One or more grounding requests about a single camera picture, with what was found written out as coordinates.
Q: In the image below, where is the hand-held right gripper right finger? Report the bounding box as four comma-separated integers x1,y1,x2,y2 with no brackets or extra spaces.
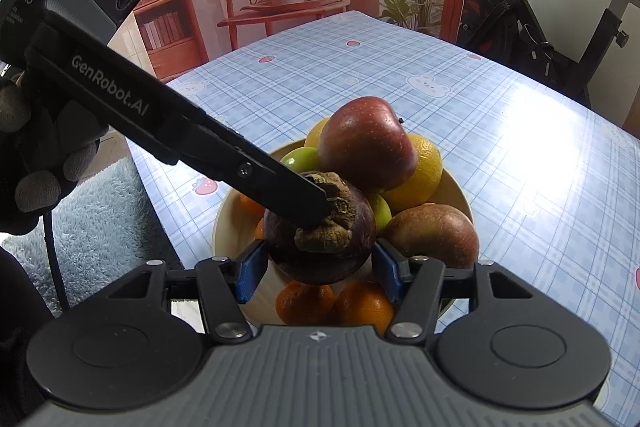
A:
372,239,533,342

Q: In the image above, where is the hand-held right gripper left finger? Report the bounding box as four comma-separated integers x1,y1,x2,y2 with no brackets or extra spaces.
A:
107,239,266,343

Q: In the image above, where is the black cable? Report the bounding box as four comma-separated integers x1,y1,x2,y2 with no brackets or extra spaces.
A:
44,209,71,313

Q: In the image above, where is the large yellow lemon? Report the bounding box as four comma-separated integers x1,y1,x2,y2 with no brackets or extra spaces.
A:
304,117,331,150
382,134,444,212

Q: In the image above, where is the person's left hand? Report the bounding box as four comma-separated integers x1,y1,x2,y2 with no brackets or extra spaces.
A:
0,74,108,235

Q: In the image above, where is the beige round plate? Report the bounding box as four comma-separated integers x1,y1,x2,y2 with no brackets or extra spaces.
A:
212,139,475,328

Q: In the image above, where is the dark purple mangosteen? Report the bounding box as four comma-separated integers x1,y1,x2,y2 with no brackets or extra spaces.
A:
262,171,378,284

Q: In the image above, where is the fluffy grey-blue rug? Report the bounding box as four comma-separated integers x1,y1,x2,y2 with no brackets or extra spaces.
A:
0,157,181,318

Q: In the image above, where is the blue plaid tablecloth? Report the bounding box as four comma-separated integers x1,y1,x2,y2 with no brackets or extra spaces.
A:
125,10,640,418

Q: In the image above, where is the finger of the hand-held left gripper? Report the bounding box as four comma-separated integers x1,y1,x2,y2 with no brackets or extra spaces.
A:
167,109,331,228

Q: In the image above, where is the round green fruit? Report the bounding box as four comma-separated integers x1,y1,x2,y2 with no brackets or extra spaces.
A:
280,147,321,172
370,193,392,232

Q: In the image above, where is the brown wooden cabinet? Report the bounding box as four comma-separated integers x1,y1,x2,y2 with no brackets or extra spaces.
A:
622,97,640,134

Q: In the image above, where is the dark red apple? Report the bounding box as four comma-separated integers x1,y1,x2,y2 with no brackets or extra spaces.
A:
317,97,418,194
382,203,480,270

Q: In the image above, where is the black exercise bike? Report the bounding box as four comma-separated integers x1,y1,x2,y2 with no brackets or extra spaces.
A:
455,0,640,108

